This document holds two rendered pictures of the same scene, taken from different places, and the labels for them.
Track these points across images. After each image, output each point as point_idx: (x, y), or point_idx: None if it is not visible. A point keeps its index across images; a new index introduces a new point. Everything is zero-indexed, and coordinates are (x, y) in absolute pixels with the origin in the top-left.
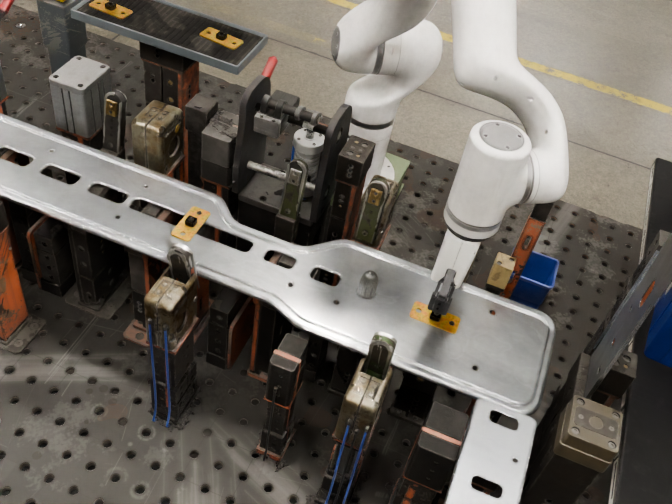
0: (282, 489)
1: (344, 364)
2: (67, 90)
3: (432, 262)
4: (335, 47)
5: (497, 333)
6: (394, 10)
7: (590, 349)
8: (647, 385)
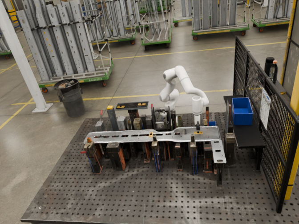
0: (185, 174)
1: (186, 150)
2: (120, 122)
3: None
4: (160, 98)
5: (209, 131)
6: (169, 88)
7: None
8: (236, 128)
